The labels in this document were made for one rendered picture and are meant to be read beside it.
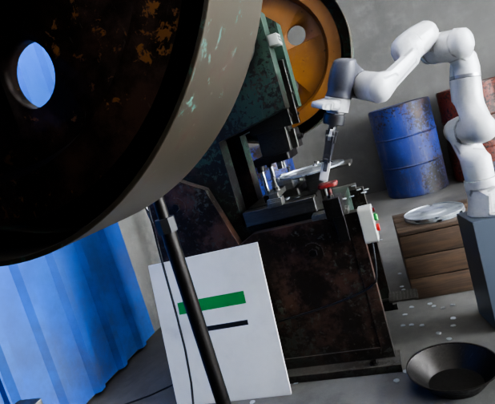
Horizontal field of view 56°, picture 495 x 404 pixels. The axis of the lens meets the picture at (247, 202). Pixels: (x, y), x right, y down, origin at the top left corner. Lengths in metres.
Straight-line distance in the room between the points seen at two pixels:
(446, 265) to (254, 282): 0.99
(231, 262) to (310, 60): 1.07
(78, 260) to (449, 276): 1.82
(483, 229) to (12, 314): 1.90
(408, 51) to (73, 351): 1.92
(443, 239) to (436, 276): 0.19
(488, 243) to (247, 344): 1.01
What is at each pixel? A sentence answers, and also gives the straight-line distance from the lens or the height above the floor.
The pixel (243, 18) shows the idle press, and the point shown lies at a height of 1.14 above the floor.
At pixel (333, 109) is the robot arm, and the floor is 1.00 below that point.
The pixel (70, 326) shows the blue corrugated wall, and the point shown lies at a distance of 2.42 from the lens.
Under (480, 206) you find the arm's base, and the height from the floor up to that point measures 0.49.
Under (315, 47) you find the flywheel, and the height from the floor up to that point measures 1.31.
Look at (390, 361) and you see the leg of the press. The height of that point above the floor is 0.03.
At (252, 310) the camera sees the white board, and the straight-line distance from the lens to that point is 1.89.
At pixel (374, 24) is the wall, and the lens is 5.33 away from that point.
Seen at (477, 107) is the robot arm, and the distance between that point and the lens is 1.93.
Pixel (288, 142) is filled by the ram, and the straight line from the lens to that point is 1.94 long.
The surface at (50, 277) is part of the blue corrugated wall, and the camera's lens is 2.36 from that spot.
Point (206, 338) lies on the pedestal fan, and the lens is 1.34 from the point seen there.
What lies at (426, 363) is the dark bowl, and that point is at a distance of 1.90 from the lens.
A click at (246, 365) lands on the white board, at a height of 0.13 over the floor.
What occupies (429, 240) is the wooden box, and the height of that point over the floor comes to 0.28.
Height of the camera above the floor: 1.00
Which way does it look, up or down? 8 degrees down
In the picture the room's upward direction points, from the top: 16 degrees counter-clockwise
